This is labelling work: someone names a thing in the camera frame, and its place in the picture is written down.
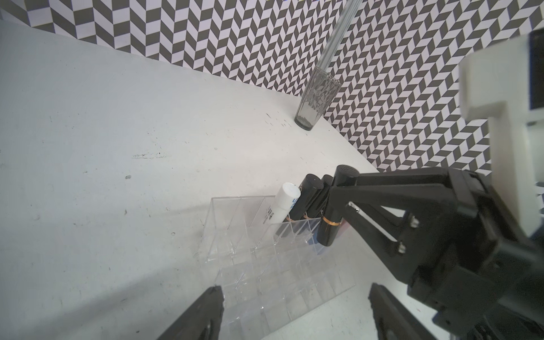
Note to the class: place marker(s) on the clear white lip tube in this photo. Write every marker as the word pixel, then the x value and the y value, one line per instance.
pixel 282 204

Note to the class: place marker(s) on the black lipstick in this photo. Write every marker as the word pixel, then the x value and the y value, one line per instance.
pixel 309 189
pixel 319 202
pixel 328 228

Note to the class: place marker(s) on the clear acrylic lipstick organizer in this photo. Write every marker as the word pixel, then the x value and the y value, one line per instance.
pixel 270 275

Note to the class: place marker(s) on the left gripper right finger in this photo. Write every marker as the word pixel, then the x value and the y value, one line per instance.
pixel 392 319

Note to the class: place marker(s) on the grey transparent tumbler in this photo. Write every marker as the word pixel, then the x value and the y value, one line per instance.
pixel 316 99

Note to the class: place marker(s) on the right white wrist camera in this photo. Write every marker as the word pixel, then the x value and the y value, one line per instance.
pixel 503 84

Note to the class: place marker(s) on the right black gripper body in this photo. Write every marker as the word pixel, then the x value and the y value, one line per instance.
pixel 467 258

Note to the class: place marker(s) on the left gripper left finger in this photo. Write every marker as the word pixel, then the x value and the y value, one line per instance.
pixel 202 320

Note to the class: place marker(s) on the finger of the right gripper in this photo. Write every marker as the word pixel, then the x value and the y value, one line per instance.
pixel 397 187
pixel 383 231

